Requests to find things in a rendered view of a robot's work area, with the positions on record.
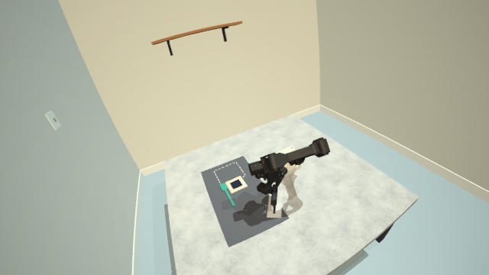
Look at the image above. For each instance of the cream square tile with dark square centre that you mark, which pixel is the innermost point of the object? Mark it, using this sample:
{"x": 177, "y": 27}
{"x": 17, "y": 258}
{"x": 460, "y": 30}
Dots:
{"x": 236, "y": 184}

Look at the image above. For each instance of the dark grey rectangular mat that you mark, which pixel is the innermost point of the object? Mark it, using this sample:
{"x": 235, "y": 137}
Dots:
{"x": 249, "y": 216}

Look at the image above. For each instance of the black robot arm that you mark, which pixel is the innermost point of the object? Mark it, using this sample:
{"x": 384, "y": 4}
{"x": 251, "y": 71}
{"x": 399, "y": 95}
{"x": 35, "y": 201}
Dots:
{"x": 274, "y": 162}

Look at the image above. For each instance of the teal small trowel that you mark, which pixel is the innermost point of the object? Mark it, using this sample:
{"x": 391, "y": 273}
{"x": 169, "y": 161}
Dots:
{"x": 224, "y": 187}

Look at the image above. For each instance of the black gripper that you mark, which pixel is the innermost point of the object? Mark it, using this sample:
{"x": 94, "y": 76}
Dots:
{"x": 273, "y": 177}

